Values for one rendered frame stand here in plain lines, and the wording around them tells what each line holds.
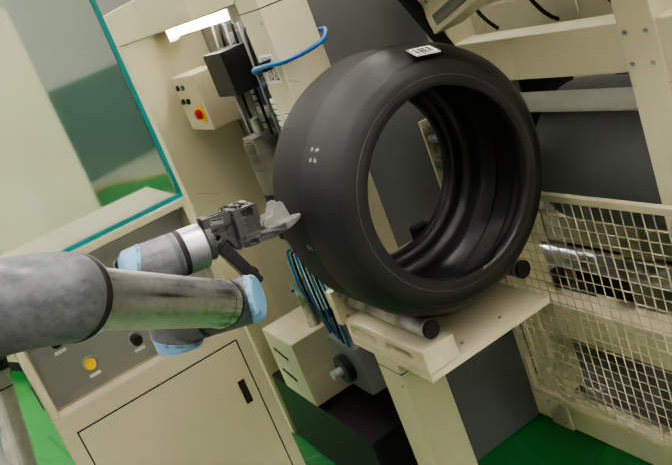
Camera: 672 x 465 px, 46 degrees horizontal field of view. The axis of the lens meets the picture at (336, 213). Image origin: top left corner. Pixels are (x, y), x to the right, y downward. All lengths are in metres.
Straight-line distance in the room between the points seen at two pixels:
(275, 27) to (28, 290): 1.12
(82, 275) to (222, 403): 1.33
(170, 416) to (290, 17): 1.10
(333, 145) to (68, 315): 0.74
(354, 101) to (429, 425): 1.07
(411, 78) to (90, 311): 0.87
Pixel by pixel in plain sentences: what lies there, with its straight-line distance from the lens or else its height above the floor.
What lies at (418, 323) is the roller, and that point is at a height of 0.92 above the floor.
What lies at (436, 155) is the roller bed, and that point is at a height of 1.09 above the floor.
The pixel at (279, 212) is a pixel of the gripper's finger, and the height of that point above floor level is 1.28.
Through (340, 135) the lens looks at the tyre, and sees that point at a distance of 1.56.
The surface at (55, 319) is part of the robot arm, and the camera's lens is 0.99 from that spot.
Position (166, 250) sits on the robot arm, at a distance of 1.51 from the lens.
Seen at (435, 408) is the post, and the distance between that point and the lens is 2.31.
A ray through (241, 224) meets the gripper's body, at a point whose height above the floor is 1.30.
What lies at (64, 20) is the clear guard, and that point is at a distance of 2.10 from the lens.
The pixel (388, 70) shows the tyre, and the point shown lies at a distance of 1.62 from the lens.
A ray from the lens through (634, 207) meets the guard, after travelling 1.83.
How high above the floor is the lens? 1.71
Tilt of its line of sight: 17 degrees down
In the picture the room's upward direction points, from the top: 21 degrees counter-clockwise
